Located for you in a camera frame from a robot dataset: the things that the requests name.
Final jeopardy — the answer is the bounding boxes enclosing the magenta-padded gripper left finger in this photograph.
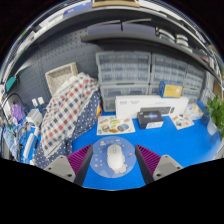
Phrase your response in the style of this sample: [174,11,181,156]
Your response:
[44,143,94,187]

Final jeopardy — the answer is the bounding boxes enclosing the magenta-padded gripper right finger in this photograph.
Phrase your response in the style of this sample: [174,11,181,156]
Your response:
[134,143,184,186]

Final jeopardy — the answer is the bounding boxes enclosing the white computer mouse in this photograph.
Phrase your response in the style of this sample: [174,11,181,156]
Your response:
[106,143,128,174]

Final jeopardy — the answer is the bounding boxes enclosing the round blue printed mouse pad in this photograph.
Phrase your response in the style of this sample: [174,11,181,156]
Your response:
[89,135,138,179]

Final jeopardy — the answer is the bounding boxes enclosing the white power strip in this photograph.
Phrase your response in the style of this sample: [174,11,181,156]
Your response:
[22,132,36,160]

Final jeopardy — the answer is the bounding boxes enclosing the small sticker sheet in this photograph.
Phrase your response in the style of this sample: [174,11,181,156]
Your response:
[169,113,195,131]

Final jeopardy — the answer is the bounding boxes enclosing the small black box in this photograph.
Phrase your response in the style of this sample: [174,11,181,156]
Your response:
[136,110,165,130]

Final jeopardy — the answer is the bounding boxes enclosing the red blue checkered cloth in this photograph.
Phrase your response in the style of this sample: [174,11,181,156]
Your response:
[40,72,100,158]

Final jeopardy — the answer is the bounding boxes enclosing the small white device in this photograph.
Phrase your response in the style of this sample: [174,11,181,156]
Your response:
[25,108,44,129]

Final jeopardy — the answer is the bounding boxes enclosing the white blue glove box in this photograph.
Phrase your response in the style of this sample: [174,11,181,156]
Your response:
[184,103,205,121]

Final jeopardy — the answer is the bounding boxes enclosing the large food sticker sheet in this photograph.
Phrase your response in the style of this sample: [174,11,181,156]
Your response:
[96,114,136,136]

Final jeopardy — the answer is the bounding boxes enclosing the yellow flat packet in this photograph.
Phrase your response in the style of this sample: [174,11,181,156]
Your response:
[95,105,103,118]

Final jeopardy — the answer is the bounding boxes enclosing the purple cloth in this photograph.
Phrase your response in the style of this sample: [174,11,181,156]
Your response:
[10,103,26,124]

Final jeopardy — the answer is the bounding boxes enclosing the long white keyboard box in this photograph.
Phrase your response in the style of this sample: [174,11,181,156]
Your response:
[114,95,190,120]

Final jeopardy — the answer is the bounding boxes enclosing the green plant in white pot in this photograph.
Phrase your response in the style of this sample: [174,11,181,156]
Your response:
[203,95,224,141]

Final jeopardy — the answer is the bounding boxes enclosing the grey plastic drawer cabinet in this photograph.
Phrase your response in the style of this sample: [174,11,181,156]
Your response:
[148,83,161,98]
[181,87,203,105]
[184,63,205,91]
[95,50,152,86]
[149,53,188,86]

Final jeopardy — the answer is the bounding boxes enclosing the yellow and blue box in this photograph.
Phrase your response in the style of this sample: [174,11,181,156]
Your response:
[158,80,184,99]

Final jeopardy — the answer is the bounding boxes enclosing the grey large-drawer cabinet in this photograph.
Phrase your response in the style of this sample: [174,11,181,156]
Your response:
[99,83,150,113]

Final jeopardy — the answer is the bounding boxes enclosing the white woven basket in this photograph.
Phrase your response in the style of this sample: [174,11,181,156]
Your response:
[44,61,79,96]

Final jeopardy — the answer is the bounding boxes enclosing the teal plastic holder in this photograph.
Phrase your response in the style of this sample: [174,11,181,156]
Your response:
[4,75,18,93]

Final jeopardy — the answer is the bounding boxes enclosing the grey pegboard panel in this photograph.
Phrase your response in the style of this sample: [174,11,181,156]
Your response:
[13,28,103,111]

